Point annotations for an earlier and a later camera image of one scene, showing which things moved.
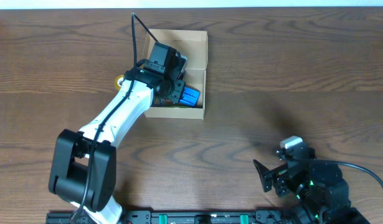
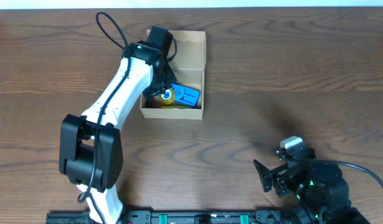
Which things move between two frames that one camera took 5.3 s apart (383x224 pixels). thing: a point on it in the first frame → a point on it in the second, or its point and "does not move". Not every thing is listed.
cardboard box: [193, 45] does not move
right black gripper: [280, 176] does not move
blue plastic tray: [190, 96] does not move
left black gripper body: [175, 85] → [163, 79]
